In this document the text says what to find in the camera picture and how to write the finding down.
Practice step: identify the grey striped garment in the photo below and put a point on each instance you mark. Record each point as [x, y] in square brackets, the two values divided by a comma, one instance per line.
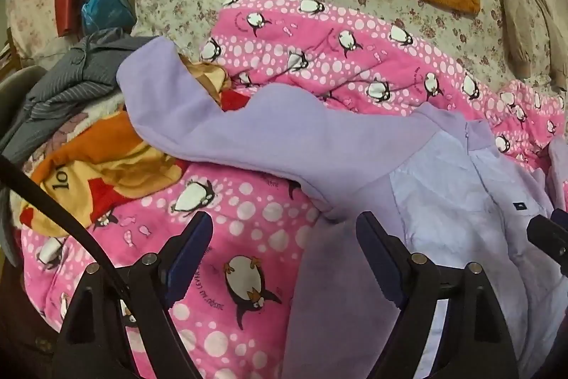
[75, 72]

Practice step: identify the beige coat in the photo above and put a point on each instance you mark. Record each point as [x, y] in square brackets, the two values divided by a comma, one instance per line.
[519, 6]

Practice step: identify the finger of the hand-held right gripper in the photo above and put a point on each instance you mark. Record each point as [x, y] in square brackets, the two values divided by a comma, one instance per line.
[550, 234]

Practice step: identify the purple fleece jacket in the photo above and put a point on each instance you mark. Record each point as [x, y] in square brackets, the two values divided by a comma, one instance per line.
[288, 139]

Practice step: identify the orange yellow cartoon blanket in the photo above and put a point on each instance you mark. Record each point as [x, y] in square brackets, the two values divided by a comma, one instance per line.
[97, 166]

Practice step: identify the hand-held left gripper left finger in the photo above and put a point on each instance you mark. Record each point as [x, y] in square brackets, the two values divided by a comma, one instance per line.
[195, 241]

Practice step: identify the pink penguin blanket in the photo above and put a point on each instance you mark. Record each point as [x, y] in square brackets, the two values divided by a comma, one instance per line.
[248, 228]

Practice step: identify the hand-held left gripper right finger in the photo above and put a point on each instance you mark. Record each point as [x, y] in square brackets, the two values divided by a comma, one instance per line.
[377, 254]

